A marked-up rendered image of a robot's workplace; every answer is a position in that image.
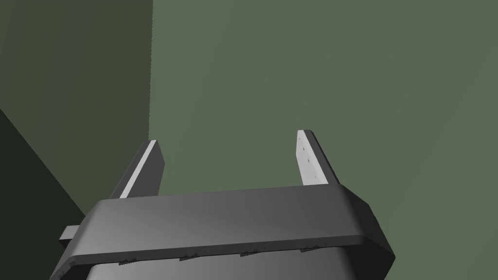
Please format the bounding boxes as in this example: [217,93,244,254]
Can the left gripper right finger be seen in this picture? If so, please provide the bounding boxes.
[297,129,341,187]

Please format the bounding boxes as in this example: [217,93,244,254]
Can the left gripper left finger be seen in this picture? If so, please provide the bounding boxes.
[109,140,166,200]

